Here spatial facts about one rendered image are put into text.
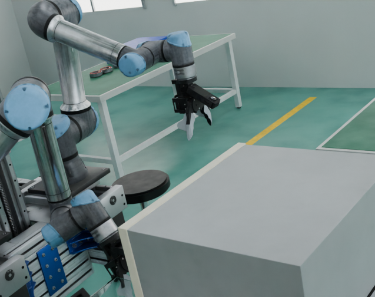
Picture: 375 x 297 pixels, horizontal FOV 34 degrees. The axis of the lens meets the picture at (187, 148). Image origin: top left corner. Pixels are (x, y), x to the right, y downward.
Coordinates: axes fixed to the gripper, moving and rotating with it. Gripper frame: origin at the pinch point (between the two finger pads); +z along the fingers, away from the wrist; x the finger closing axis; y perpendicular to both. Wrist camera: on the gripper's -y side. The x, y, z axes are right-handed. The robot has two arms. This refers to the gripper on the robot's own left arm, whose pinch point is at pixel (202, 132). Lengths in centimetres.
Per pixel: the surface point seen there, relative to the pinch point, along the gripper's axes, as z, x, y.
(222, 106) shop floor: 115, -350, 215
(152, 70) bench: 40, -229, 198
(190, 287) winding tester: -7, 90, -54
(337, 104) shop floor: 115, -356, 93
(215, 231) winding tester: -17, 85, -59
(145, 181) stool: 59, -71, 94
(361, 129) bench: 40, -107, -18
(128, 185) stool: 59, -64, 101
